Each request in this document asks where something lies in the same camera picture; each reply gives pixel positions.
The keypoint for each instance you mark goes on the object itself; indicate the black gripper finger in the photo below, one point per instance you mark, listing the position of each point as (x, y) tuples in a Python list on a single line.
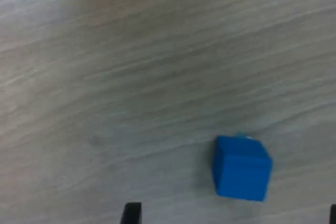
[(131, 214), (333, 216)]

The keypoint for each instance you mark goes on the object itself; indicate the blue cube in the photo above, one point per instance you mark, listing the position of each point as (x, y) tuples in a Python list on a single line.
[(241, 171)]

